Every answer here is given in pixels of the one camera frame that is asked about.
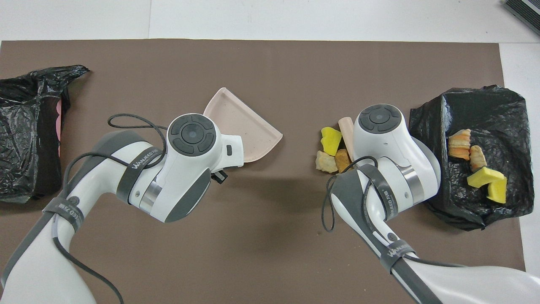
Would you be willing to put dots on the brown bread bun piece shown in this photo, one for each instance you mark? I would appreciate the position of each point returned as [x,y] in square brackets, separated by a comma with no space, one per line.
[342,160]

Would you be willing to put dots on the small yellow sponge piece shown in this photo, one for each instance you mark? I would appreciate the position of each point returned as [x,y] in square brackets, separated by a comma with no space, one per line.
[498,192]

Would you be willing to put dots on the pale bread piece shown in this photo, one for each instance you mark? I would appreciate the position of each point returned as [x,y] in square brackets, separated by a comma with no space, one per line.
[325,162]

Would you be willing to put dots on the wedge yellow sponge piece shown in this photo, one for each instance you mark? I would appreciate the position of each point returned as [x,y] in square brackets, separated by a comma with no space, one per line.
[331,141]

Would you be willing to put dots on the brown table mat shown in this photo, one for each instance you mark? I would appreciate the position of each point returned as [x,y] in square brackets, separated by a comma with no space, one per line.
[270,253]

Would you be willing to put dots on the pink bin with black bag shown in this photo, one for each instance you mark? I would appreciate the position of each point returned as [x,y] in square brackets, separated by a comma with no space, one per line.
[25,139]

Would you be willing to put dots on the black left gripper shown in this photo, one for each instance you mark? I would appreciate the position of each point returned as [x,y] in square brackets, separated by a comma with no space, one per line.
[219,176]

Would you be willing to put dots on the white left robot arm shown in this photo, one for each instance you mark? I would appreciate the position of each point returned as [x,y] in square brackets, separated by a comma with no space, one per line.
[185,177]

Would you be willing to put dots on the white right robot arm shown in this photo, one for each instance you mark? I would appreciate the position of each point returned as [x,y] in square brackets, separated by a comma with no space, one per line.
[388,143]

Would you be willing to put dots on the flat black bag-lined bin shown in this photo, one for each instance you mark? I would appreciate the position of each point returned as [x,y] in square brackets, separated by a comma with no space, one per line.
[506,122]

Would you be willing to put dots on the beige plastic dustpan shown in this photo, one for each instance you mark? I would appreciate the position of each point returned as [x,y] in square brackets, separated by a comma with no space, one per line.
[244,122]

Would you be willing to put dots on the large notched yellow sponge piece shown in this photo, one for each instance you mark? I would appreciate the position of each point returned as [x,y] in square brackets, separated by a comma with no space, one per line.
[483,177]

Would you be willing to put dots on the beige hand brush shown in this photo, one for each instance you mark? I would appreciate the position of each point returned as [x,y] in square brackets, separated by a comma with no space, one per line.
[346,131]

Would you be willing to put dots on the striped bread chunk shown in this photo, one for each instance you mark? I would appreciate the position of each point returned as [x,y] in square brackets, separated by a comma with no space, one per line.
[477,157]
[460,143]

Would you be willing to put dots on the dark ribbed device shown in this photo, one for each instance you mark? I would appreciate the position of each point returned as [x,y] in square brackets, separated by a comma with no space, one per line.
[527,10]

